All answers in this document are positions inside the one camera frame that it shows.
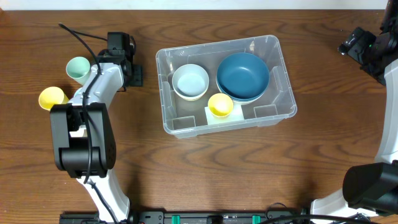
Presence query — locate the green cup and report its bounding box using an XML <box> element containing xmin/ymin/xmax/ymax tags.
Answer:
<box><xmin>66</xmin><ymin>57</ymin><xmax>91</xmax><ymax>85</ymax></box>

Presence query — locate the light grey bowl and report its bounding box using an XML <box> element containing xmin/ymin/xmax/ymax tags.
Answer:
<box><xmin>172</xmin><ymin>64</ymin><xmax>210</xmax><ymax>96</ymax></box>

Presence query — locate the white bowl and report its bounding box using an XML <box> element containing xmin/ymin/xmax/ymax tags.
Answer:
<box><xmin>175</xmin><ymin>91</ymin><xmax>205</xmax><ymax>101</ymax></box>

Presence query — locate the yellow cup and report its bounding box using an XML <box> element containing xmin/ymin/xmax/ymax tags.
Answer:
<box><xmin>38</xmin><ymin>86</ymin><xmax>69</xmax><ymax>111</ymax></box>
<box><xmin>208</xmin><ymin>93</ymin><xmax>234</xmax><ymax>118</ymax></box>

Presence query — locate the clear plastic storage container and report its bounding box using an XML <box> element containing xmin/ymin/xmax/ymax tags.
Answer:
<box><xmin>155</xmin><ymin>35</ymin><xmax>297</xmax><ymax>139</ymax></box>

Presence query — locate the dark blue bowl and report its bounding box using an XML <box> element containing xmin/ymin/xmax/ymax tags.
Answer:
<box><xmin>217</xmin><ymin>86</ymin><xmax>265</xmax><ymax>103</ymax></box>
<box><xmin>216</xmin><ymin>52</ymin><xmax>270</xmax><ymax>99</ymax></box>

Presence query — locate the light blue cup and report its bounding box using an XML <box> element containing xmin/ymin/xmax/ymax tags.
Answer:
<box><xmin>73</xmin><ymin>87</ymin><xmax>82</xmax><ymax>97</ymax></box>

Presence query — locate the beige bowl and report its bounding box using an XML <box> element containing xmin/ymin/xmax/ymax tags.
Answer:
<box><xmin>233</xmin><ymin>100</ymin><xmax>255</xmax><ymax>105</ymax></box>

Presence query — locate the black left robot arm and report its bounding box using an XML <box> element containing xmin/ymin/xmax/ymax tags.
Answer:
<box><xmin>50</xmin><ymin>32</ymin><xmax>144</xmax><ymax>223</ymax></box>

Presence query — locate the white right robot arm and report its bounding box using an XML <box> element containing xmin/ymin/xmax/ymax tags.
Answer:
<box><xmin>296</xmin><ymin>1</ymin><xmax>397</xmax><ymax>223</ymax></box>

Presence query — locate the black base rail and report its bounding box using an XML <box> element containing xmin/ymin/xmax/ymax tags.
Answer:
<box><xmin>58</xmin><ymin>210</ymin><xmax>371</xmax><ymax>224</ymax></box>

